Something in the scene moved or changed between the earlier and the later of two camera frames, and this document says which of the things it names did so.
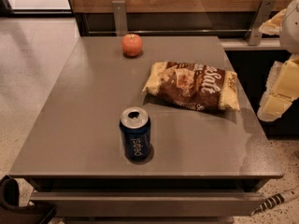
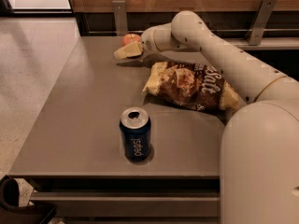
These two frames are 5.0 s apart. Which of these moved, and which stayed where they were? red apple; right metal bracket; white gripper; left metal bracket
Moved: white gripper
Stayed: right metal bracket; red apple; left metal bracket
